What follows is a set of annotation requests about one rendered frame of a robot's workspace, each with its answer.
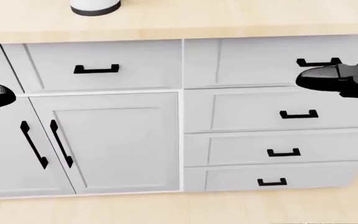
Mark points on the white electric kettle black base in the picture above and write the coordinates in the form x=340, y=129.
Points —
x=95, y=8

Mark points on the grey cabinet door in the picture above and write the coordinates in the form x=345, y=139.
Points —
x=120, y=144
x=2, y=151

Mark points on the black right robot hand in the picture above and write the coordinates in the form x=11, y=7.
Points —
x=353, y=81

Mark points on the wide grey drawer front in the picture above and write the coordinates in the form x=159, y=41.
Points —
x=129, y=53
x=253, y=60

